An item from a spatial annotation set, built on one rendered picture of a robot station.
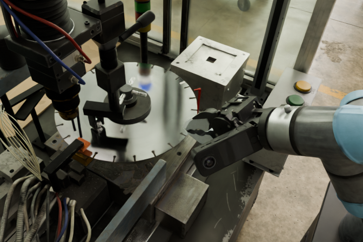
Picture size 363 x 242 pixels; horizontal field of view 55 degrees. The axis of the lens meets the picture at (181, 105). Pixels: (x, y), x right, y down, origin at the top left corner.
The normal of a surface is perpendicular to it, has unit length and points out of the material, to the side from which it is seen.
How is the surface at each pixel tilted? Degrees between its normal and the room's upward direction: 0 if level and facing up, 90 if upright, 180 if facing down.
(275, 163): 90
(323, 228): 0
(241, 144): 58
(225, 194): 0
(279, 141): 85
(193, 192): 0
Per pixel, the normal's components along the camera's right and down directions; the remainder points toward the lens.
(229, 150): 0.22, 0.20
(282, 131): -0.76, -0.04
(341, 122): -0.66, -0.43
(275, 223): 0.04, -0.71
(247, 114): 0.65, 0.00
